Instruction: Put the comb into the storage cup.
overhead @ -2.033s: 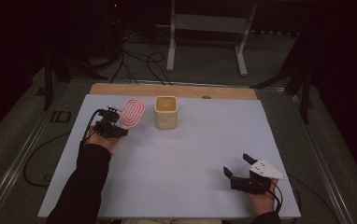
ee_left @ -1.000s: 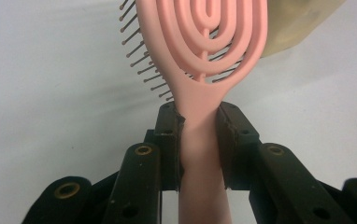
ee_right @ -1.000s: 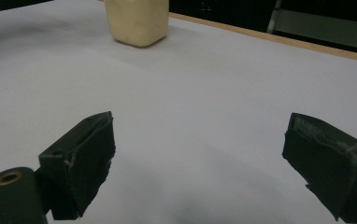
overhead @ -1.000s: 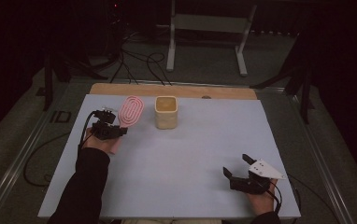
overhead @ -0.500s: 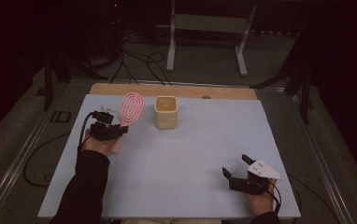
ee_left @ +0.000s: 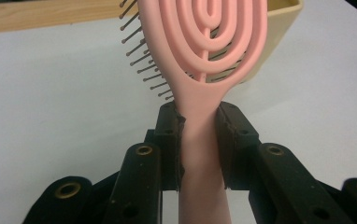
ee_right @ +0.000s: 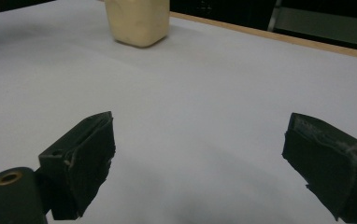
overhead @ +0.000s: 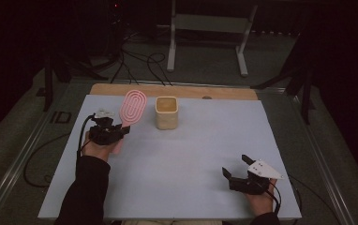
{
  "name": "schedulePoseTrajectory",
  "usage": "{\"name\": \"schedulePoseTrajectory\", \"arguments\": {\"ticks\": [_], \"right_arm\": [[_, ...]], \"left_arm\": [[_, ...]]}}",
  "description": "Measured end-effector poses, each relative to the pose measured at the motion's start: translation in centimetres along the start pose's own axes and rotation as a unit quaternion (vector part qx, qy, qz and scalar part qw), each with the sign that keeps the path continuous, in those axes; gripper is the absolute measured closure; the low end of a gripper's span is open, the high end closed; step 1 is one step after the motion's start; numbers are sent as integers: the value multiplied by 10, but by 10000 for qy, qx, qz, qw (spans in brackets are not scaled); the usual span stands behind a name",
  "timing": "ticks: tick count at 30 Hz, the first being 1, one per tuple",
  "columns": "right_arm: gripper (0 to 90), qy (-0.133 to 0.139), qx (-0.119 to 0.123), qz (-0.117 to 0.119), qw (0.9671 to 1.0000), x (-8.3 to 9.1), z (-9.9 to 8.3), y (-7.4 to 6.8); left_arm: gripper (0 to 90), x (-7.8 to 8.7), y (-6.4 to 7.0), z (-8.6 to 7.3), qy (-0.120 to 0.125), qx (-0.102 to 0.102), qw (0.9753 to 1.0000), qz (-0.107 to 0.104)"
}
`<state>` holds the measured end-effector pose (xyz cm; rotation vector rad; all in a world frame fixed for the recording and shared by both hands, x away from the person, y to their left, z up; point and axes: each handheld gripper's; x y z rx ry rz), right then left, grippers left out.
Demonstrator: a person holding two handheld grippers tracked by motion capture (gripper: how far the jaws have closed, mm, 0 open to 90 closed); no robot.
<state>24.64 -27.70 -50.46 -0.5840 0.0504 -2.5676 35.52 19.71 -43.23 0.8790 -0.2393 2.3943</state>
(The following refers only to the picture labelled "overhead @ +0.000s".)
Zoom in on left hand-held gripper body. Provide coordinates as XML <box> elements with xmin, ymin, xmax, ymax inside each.
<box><xmin>88</xmin><ymin>109</ymin><xmax>123</xmax><ymax>146</ymax></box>

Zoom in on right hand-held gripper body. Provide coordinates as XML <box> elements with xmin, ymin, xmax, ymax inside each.
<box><xmin>229</xmin><ymin>158</ymin><xmax>285</xmax><ymax>197</ymax></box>

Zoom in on pink hairbrush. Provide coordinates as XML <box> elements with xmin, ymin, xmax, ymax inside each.
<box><xmin>111</xmin><ymin>89</ymin><xmax>148</xmax><ymax>155</ymax></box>

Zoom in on cream square cup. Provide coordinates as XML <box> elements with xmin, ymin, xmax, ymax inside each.
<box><xmin>154</xmin><ymin>96</ymin><xmax>180</xmax><ymax>131</ymax></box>

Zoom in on person's left hand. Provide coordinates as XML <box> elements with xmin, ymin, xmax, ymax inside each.
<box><xmin>81</xmin><ymin>130</ymin><xmax>125</xmax><ymax>163</ymax></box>

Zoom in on person's right hand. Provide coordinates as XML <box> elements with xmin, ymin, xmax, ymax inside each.
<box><xmin>245</xmin><ymin>177</ymin><xmax>278</xmax><ymax>218</ymax></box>

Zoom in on pale blue table mat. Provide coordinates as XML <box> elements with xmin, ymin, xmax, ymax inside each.
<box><xmin>37</xmin><ymin>94</ymin><xmax>303</xmax><ymax>220</ymax></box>

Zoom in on black tripod stand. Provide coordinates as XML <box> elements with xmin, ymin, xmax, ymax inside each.
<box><xmin>250</xmin><ymin>29</ymin><xmax>317</xmax><ymax>126</ymax></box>
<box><xmin>36</xmin><ymin>46</ymin><xmax>110</xmax><ymax>113</ymax></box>

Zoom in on grey metal stand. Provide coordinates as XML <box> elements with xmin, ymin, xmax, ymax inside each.
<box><xmin>166</xmin><ymin>0</ymin><xmax>259</xmax><ymax>78</ymax></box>

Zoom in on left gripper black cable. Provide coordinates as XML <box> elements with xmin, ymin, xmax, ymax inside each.
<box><xmin>75</xmin><ymin>113</ymin><xmax>97</xmax><ymax>163</ymax></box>

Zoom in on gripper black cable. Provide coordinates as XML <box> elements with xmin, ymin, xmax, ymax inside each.
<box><xmin>258</xmin><ymin>179</ymin><xmax>283</xmax><ymax>216</ymax></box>
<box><xmin>75</xmin><ymin>113</ymin><xmax>97</xmax><ymax>163</ymax></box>

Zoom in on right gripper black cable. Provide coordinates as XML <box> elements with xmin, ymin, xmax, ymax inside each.
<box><xmin>258</xmin><ymin>179</ymin><xmax>283</xmax><ymax>216</ymax></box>

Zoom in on black floor cables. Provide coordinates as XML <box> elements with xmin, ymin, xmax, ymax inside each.
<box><xmin>110</xmin><ymin>18</ymin><xmax>173</xmax><ymax>87</ymax></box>

